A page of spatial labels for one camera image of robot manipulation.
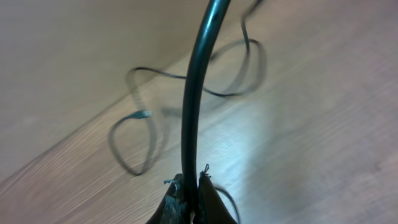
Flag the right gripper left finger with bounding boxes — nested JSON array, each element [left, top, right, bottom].
[[146, 174, 190, 224]]

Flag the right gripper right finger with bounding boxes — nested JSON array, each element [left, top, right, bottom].
[[193, 164, 238, 224]]

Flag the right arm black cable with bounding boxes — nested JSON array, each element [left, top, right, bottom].
[[180, 0, 233, 215]]

